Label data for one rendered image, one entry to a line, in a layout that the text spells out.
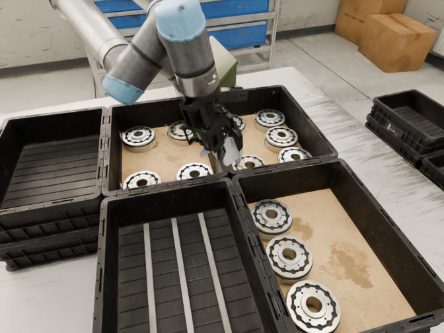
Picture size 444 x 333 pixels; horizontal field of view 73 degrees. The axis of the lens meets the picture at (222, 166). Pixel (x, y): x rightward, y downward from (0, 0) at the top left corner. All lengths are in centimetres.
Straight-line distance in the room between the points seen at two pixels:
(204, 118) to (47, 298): 60
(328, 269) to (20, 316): 72
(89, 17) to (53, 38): 293
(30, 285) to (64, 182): 27
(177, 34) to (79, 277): 66
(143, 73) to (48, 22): 305
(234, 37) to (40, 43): 195
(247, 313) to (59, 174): 65
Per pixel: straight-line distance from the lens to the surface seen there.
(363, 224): 80
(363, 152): 126
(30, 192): 97
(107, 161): 81
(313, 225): 78
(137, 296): 69
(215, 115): 61
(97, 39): 71
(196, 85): 54
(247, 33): 304
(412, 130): 173
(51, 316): 89
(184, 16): 50
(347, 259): 76
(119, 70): 63
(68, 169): 100
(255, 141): 99
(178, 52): 52
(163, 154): 95
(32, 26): 368
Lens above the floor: 144
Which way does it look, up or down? 43 degrees down
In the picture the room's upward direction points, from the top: straight up
